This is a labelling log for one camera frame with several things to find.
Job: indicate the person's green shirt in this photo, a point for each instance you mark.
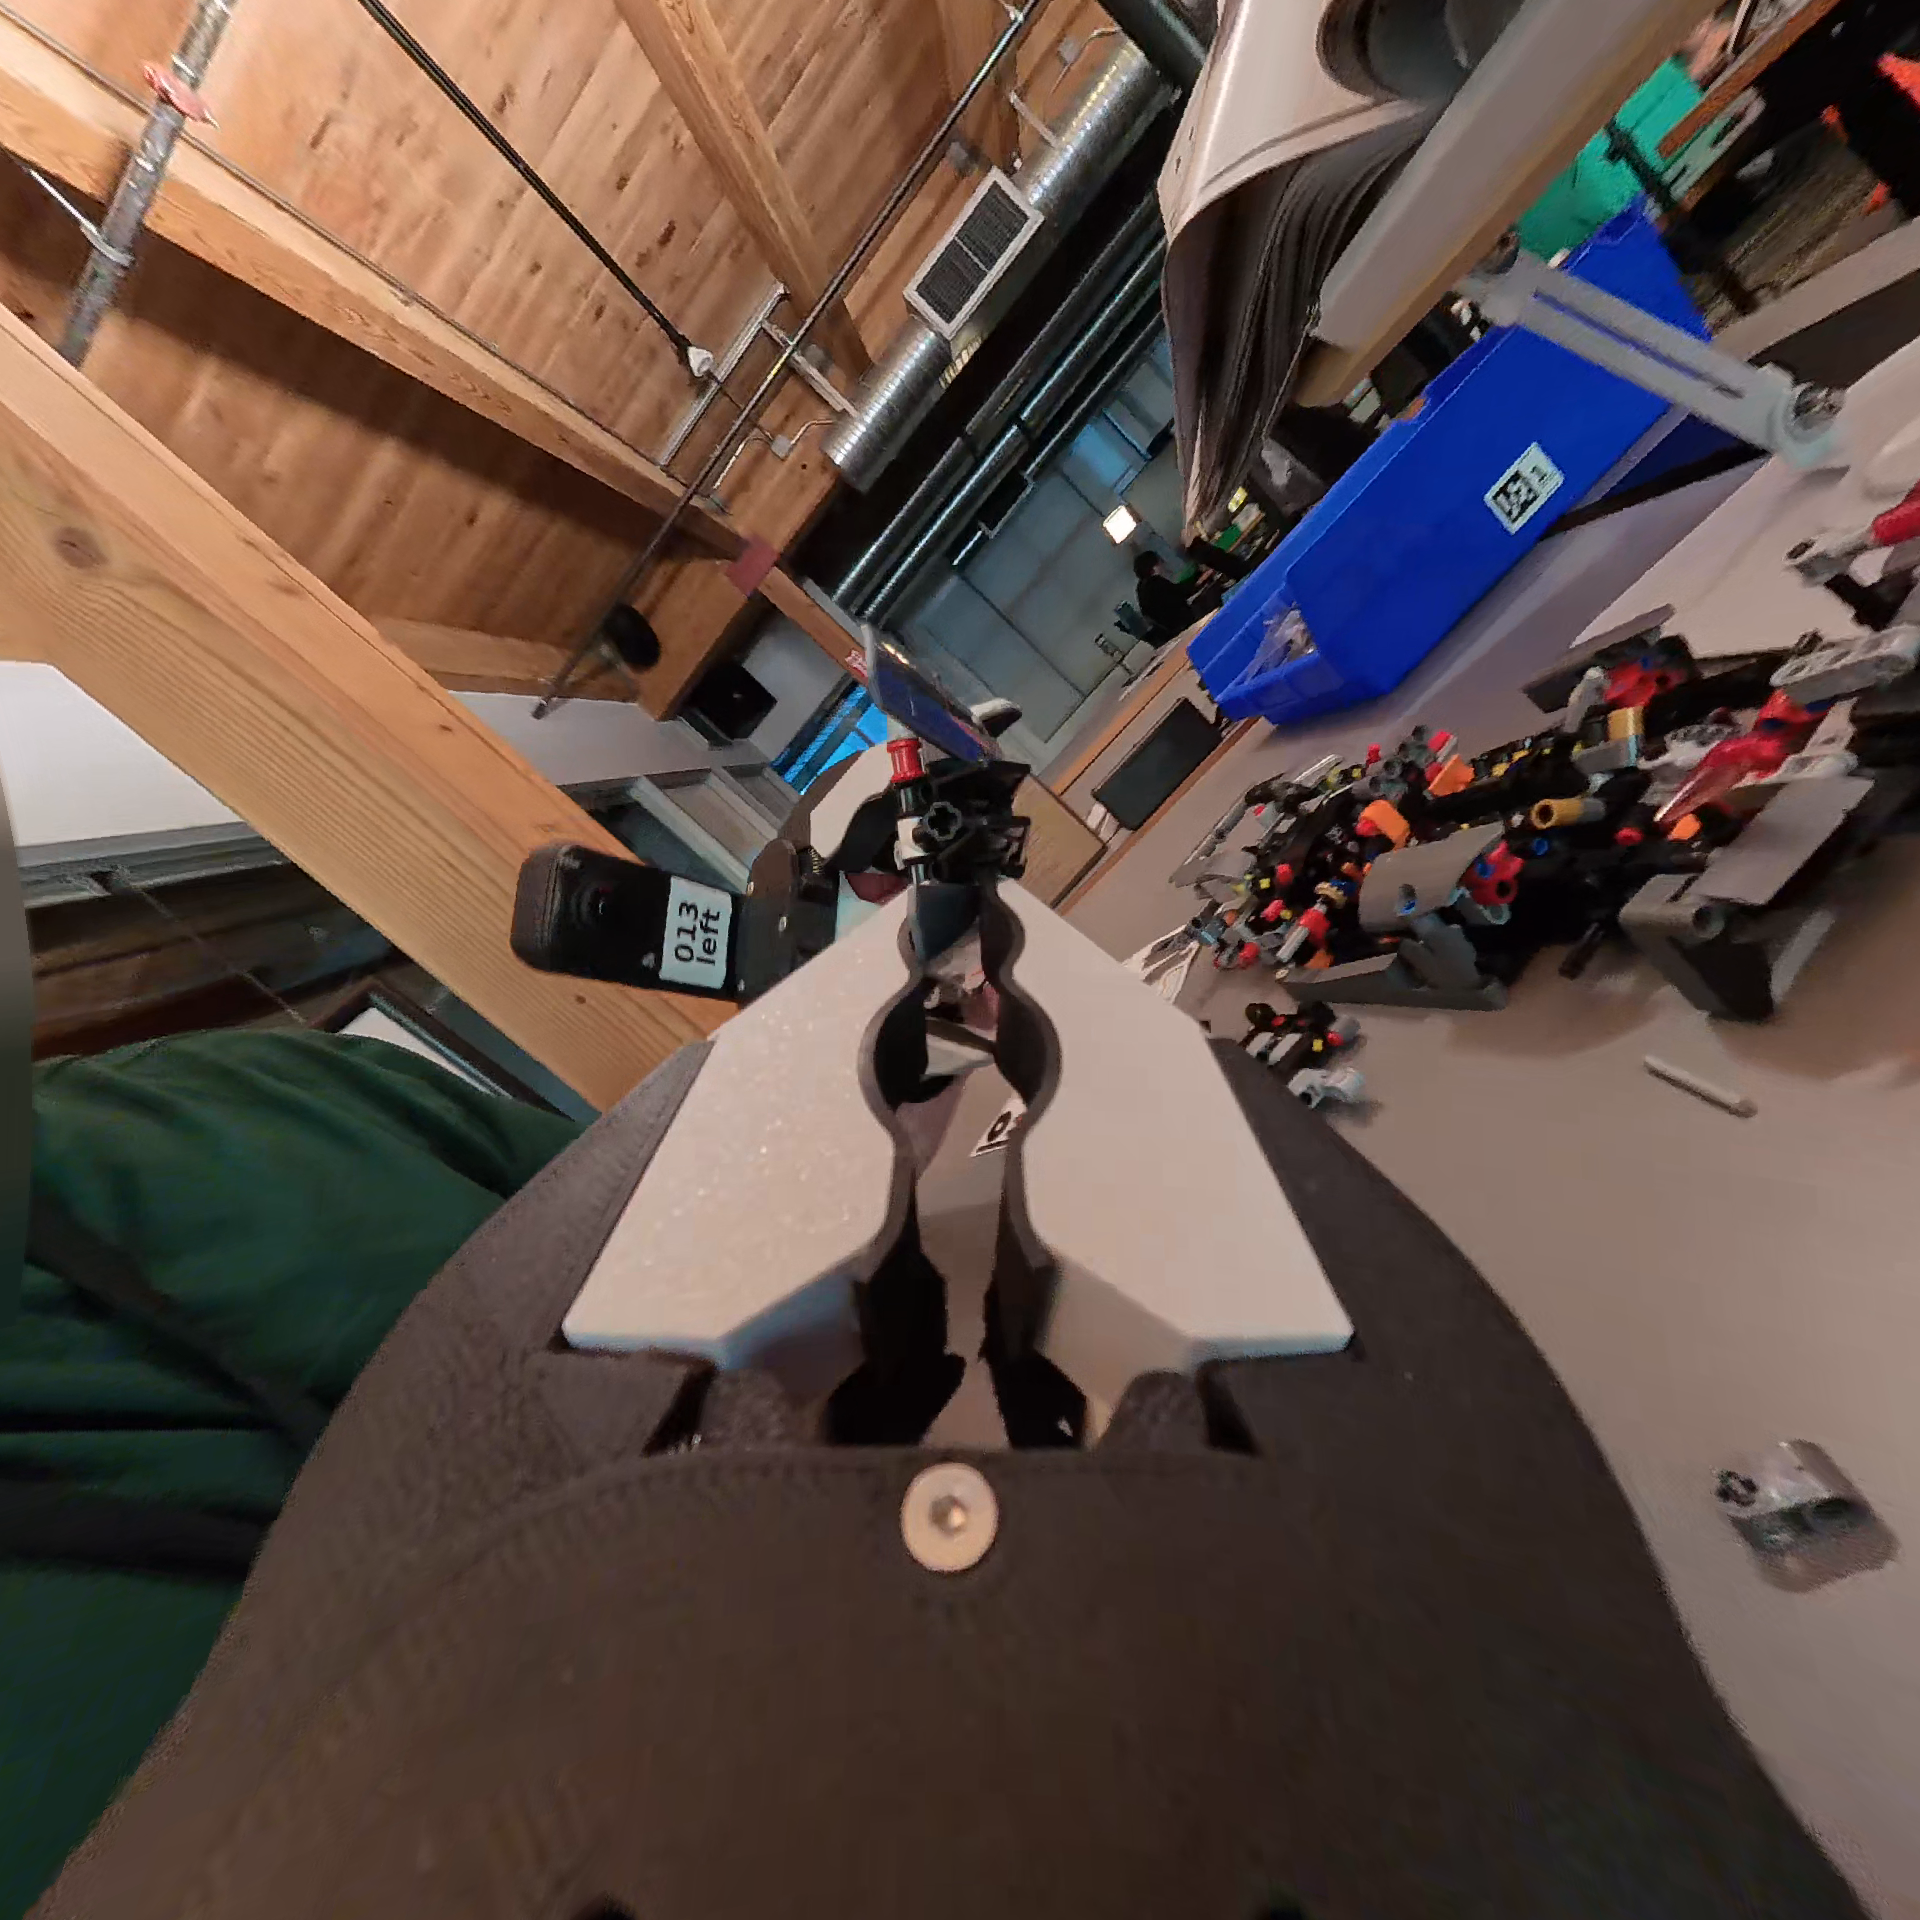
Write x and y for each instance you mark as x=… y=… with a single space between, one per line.
x=224 y=1201

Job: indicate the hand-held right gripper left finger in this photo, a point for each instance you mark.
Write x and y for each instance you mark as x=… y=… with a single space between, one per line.
x=750 y=1171

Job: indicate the light grey small lego connector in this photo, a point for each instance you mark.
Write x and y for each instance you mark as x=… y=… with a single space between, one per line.
x=1328 y=1088

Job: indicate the black wall speaker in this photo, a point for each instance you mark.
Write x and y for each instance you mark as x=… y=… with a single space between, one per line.
x=734 y=702

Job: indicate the black lego connector red pin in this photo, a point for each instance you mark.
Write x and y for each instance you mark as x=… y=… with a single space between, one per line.
x=960 y=832

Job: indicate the black lego piece red ends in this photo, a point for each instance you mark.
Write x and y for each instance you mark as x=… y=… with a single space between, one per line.
x=1291 y=1032

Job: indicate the silver ventilation duct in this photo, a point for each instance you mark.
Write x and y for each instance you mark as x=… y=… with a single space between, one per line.
x=1051 y=164

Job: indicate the black monitor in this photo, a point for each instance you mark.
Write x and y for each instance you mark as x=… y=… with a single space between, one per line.
x=1155 y=769

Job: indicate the clear plastic bags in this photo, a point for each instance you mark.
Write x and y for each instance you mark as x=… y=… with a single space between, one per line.
x=1275 y=643

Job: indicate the lego car chassis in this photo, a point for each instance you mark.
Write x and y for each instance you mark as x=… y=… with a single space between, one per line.
x=1440 y=884

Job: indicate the stack of instruction booklets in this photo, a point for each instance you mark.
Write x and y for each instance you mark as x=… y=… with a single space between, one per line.
x=1275 y=270

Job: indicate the white air vent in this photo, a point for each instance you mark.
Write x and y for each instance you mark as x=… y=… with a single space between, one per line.
x=975 y=249

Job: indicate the black track light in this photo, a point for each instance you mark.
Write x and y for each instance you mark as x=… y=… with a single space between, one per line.
x=631 y=639

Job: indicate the blue plastic bin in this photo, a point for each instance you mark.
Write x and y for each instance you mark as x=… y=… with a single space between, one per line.
x=1394 y=524

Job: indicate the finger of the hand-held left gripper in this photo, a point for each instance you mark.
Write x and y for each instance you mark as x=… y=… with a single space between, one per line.
x=867 y=895

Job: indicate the grey lego connector block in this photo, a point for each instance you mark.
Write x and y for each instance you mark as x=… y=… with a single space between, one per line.
x=1792 y=1501

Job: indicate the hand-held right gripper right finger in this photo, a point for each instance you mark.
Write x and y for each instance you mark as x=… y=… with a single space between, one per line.
x=1155 y=1184

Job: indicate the light grey lego axle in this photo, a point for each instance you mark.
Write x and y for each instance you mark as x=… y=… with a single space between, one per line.
x=1698 y=1083

